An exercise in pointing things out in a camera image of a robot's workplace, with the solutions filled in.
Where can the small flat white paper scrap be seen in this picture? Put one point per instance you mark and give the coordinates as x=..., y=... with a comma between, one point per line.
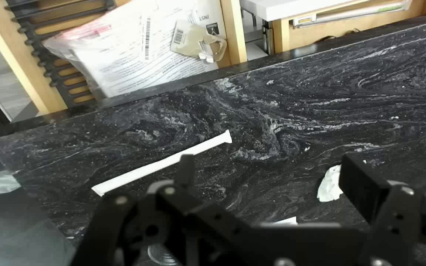
x=286, y=221

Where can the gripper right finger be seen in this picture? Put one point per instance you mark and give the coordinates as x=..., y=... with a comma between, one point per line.
x=394, y=214

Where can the open wooden drawer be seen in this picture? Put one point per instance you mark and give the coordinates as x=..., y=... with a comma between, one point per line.
x=338, y=31
x=31, y=81

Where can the small bag with barcode tag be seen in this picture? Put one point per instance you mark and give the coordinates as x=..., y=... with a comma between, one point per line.
x=194, y=40

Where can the white paper-wrapped straw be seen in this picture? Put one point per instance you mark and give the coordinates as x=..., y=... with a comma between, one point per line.
x=161, y=164

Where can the grey plastic sheet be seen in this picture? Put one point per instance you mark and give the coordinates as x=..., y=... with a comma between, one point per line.
x=13, y=232

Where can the black metal grate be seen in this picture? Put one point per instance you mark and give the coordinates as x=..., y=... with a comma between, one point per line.
x=65, y=79

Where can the crumpled white paper scrap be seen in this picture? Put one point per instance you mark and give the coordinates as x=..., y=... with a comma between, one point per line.
x=329, y=184

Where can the clear bag of printed papers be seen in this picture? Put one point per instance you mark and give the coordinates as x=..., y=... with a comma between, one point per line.
x=131, y=55

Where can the clear plastic lid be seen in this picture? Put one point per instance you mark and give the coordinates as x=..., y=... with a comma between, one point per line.
x=161, y=256

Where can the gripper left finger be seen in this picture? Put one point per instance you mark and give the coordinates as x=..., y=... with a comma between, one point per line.
x=109, y=229

